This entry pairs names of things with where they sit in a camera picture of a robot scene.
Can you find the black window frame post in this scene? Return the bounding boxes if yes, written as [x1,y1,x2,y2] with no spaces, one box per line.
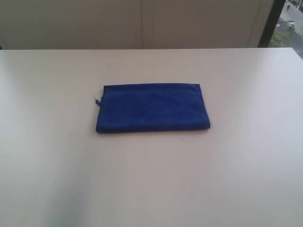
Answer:
[258,0,286,48]

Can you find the blue towel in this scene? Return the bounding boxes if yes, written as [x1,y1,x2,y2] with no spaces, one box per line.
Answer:
[95,83,211,133]

